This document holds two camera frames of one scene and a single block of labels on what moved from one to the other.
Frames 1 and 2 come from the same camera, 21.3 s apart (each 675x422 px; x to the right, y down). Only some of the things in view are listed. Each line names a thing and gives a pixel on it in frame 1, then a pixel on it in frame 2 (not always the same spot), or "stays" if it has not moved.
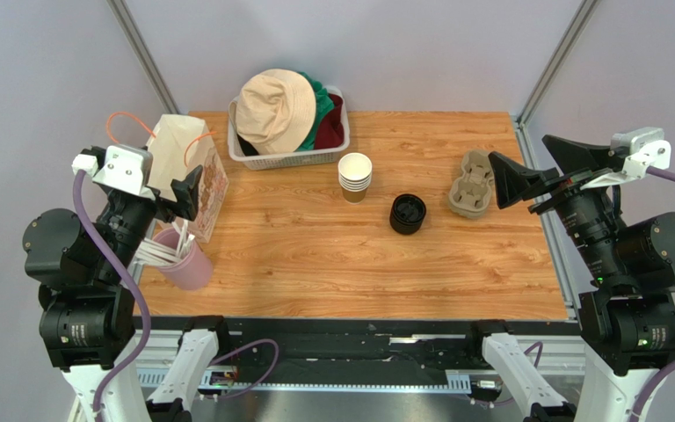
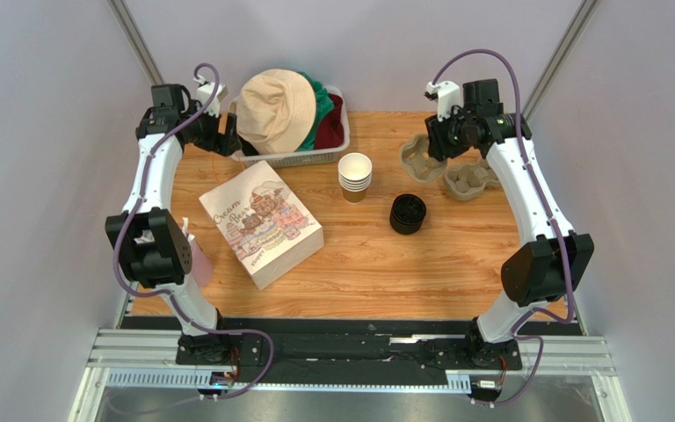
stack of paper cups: x=354 y=171 stays
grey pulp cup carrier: x=470 y=194 → x=414 y=156
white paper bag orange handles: x=178 y=143 → x=269 y=227
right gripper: x=561 y=192 → x=437 y=144
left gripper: x=185 y=192 → x=225 y=144
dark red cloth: x=330 y=128 stays
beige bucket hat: x=274 y=111 stays
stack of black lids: x=406 y=213 stays
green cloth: x=323 y=104 stays
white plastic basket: x=316 y=157 stays
